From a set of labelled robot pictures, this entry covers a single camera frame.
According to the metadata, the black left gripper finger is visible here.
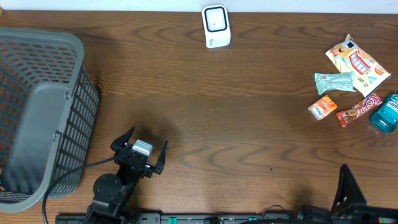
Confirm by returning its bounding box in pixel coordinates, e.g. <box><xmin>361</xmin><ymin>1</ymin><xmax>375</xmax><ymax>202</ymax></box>
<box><xmin>154</xmin><ymin>140</ymin><xmax>168</xmax><ymax>175</ymax></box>
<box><xmin>110</xmin><ymin>126</ymin><xmax>135</xmax><ymax>151</ymax></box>

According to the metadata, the red chocolate bar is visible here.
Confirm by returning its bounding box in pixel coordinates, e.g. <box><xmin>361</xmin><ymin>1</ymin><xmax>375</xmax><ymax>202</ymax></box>
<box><xmin>336</xmin><ymin>93</ymin><xmax>382</xmax><ymax>127</ymax></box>

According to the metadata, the blue mouthwash bottle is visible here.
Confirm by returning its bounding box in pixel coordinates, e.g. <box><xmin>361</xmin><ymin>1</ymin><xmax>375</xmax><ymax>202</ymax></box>
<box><xmin>369</xmin><ymin>93</ymin><xmax>397</xmax><ymax>134</ymax></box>

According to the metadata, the small orange box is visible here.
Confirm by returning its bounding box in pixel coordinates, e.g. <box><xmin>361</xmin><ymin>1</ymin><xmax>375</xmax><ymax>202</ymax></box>
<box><xmin>308</xmin><ymin>95</ymin><xmax>337</xmax><ymax>120</ymax></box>

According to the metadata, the green wet wipes pack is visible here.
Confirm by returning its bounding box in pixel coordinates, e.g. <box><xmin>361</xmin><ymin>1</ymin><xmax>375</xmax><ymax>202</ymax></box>
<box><xmin>314</xmin><ymin>72</ymin><xmax>356</xmax><ymax>95</ymax></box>

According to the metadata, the orange snack bag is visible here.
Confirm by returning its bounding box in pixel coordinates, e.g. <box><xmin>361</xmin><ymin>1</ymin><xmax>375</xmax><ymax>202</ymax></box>
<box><xmin>325</xmin><ymin>34</ymin><xmax>393</xmax><ymax>98</ymax></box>

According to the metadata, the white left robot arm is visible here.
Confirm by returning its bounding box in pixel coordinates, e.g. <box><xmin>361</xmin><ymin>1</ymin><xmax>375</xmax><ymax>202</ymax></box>
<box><xmin>81</xmin><ymin>128</ymin><xmax>168</xmax><ymax>223</ymax></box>

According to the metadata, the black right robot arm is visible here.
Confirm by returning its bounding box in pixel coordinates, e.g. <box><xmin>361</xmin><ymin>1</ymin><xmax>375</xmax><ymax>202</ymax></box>
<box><xmin>297</xmin><ymin>164</ymin><xmax>397</xmax><ymax>224</ymax></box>

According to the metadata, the white barcode scanner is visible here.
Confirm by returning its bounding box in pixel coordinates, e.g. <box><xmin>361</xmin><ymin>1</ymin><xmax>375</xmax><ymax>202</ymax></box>
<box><xmin>201</xmin><ymin>4</ymin><xmax>231</xmax><ymax>49</ymax></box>

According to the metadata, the grey plastic basket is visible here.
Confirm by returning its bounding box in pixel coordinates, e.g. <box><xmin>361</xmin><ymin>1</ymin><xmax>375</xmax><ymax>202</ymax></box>
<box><xmin>1</xmin><ymin>27</ymin><xmax>99</xmax><ymax>213</ymax></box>

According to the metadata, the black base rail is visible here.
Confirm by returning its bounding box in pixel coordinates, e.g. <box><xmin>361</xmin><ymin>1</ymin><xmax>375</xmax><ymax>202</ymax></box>
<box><xmin>55</xmin><ymin>213</ymin><xmax>299</xmax><ymax>224</ymax></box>

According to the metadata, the black left camera cable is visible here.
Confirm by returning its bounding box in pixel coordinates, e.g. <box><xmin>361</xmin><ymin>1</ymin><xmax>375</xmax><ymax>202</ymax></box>
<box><xmin>42</xmin><ymin>156</ymin><xmax>121</xmax><ymax>224</ymax></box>

